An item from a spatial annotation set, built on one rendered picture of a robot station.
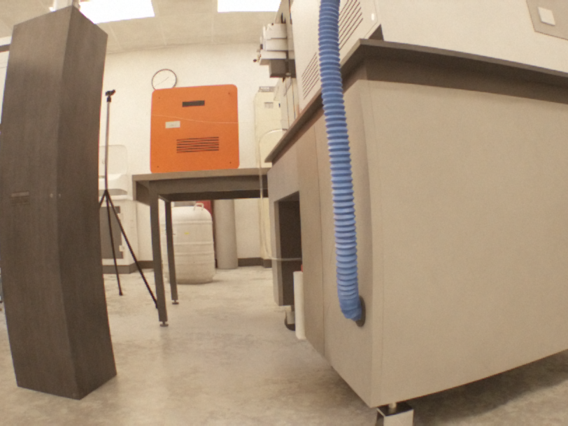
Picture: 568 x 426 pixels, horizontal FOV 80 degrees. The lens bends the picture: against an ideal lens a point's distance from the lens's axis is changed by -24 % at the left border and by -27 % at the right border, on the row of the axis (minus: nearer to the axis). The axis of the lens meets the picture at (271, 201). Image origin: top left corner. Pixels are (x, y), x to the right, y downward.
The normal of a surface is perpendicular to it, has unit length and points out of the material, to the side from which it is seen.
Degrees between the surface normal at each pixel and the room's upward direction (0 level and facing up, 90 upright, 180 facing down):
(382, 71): 90
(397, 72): 90
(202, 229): 90
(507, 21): 90
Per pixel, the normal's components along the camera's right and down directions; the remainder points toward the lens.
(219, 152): 0.13, -0.06
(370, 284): -0.99, 0.04
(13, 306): -0.12, -0.05
